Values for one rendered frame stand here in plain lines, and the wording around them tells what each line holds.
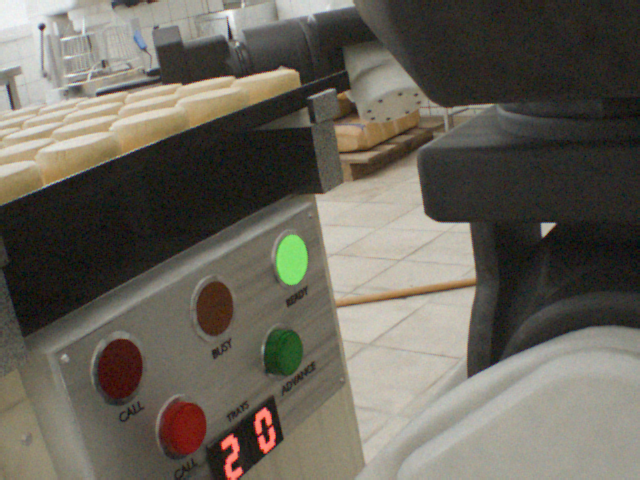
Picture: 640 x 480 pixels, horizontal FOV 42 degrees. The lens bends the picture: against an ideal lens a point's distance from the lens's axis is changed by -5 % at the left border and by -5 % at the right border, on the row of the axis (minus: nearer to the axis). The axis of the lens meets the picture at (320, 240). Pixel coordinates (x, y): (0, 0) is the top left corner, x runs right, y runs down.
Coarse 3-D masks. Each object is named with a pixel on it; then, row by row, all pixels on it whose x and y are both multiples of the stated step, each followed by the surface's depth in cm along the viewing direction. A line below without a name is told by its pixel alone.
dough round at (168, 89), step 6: (174, 84) 70; (180, 84) 69; (144, 90) 70; (150, 90) 69; (156, 90) 68; (162, 90) 67; (168, 90) 67; (174, 90) 67; (132, 96) 67; (138, 96) 67; (144, 96) 66; (150, 96) 66; (156, 96) 66; (126, 102) 68; (132, 102) 67
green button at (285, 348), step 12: (276, 336) 55; (288, 336) 55; (276, 348) 54; (288, 348) 55; (300, 348) 56; (276, 360) 54; (288, 360) 55; (300, 360) 56; (276, 372) 55; (288, 372) 55
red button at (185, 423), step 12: (180, 408) 47; (192, 408) 48; (168, 420) 47; (180, 420) 47; (192, 420) 48; (204, 420) 49; (168, 432) 47; (180, 432) 47; (192, 432) 48; (204, 432) 49; (168, 444) 47; (180, 444) 47; (192, 444) 48
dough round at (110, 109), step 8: (112, 104) 64; (120, 104) 63; (80, 112) 64; (88, 112) 62; (96, 112) 62; (104, 112) 62; (112, 112) 62; (64, 120) 63; (72, 120) 62; (80, 120) 61
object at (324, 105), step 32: (320, 96) 58; (256, 128) 61; (288, 128) 60; (320, 128) 59; (192, 160) 66; (224, 160) 64; (256, 160) 62; (288, 160) 61; (320, 160) 60; (160, 192) 69; (192, 192) 67; (224, 192) 65; (256, 192) 63; (288, 192) 62; (320, 192) 60
